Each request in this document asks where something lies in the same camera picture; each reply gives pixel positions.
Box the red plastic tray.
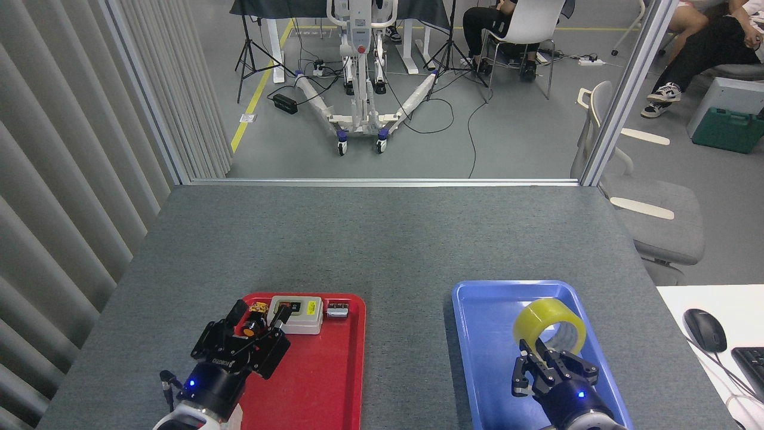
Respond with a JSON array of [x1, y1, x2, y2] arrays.
[[227, 292, 366, 430]]

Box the person in black trousers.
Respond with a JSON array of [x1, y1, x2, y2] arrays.
[[640, 0, 764, 119]]

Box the white side desk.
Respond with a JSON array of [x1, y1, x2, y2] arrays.
[[657, 284, 764, 430]]

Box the person with bare legs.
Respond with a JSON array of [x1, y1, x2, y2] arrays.
[[659, 0, 741, 60]]

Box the grey two-button switch box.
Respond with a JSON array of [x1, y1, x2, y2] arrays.
[[266, 296, 324, 336]]

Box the white-legged desk with dark top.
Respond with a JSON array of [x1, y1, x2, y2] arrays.
[[230, 0, 452, 84]]

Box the grey office chair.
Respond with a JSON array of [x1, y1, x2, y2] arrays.
[[570, 81, 706, 287]]

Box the grey vertical blinds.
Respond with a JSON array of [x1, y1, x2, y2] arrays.
[[0, 0, 234, 430]]

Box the white chair with metal legs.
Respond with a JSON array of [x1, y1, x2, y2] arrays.
[[480, 0, 567, 101]]

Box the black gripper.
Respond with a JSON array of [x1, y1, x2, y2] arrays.
[[511, 339, 613, 430], [181, 300, 293, 420]]

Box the black computer mouse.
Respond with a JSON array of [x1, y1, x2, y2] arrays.
[[683, 308, 728, 354]]

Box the black keyboard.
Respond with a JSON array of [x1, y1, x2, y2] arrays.
[[731, 347, 764, 403]]

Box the white stand on wheels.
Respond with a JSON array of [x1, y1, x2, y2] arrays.
[[294, 0, 443, 157]]

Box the black yellow push button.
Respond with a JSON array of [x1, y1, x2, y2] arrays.
[[241, 302, 270, 339]]

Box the black mouse cable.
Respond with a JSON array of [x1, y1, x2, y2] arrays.
[[685, 333, 764, 419]]

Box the silver frame post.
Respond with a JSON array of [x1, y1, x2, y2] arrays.
[[580, 0, 682, 188]]

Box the green plastic case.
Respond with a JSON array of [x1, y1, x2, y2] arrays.
[[692, 107, 764, 155]]

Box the blue plastic tray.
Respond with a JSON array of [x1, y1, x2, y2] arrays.
[[451, 280, 634, 430]]

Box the person on white chair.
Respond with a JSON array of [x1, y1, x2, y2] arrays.
[[462, 0, 577, 82]]

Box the yellow tape roll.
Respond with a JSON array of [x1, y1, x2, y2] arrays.
[[512, 297, 588, 360]]

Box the silver frame rail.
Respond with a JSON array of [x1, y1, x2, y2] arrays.
[[189, 177, 583, 188]]

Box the black tripod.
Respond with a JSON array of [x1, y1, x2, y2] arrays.
[[423, 0, 491, 103], [235, 12, 298, 104]]

